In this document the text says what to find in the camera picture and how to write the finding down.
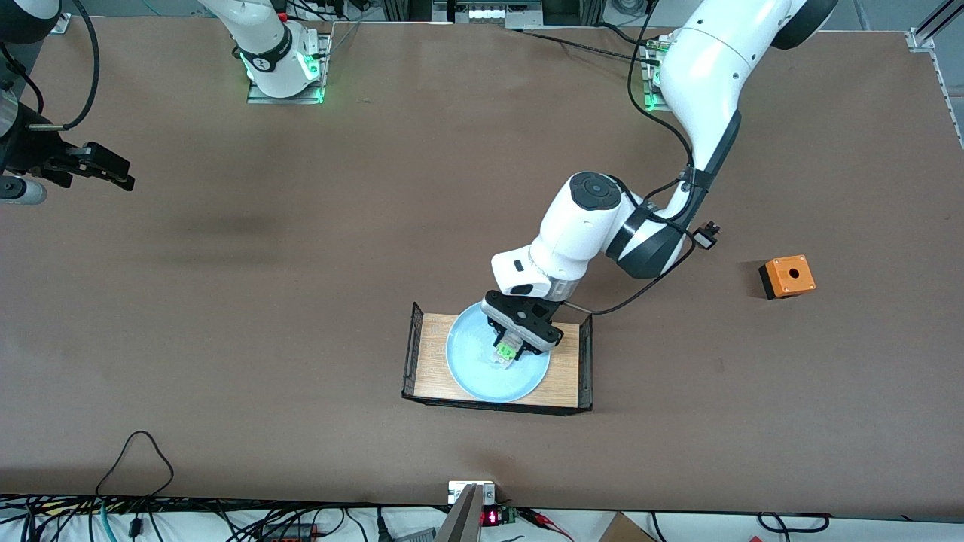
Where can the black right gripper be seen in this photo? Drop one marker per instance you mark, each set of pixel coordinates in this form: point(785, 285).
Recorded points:
point(28, 153)

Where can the white power strip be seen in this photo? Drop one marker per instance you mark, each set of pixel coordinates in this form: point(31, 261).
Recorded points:
point(489, 13)

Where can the light blue plate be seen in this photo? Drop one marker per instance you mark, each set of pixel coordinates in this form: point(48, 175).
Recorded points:
point(474, 369)

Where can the red LED display module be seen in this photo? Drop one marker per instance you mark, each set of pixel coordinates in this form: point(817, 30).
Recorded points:
point(491, 518)

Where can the brown cardboard piece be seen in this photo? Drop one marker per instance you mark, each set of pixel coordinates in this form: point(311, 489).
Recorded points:
point(625, 531)

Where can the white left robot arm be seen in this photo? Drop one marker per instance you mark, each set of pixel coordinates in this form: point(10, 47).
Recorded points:
point(587, 226)

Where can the perforated metal edge strip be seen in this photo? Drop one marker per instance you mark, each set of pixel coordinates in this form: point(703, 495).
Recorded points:
point(945, 90)

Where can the orange button enclosure box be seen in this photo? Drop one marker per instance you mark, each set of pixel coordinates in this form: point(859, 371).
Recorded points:
point(791, 275)

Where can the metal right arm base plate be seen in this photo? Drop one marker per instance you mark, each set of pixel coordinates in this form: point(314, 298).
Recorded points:
point(326, 64)

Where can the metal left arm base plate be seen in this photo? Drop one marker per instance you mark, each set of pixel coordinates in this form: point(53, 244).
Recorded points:
point(649, 94)

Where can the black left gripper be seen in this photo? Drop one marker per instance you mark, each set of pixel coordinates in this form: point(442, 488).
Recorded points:
point(522, 336)

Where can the black white square switch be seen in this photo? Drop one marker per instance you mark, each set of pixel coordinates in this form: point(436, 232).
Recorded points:
point(706, 239)

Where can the aluminium corner profile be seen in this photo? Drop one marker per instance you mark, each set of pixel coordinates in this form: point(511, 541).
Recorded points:
point(62, 26)
point(920, 38)

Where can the grey metal bracket post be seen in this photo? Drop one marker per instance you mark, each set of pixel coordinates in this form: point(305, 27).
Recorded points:
point(471, 519)

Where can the red black clip leads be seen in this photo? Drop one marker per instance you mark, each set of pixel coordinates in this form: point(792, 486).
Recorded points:
point(538, 516)

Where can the red push button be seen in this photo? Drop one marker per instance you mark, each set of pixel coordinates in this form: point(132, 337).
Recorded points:
point(506, 355)

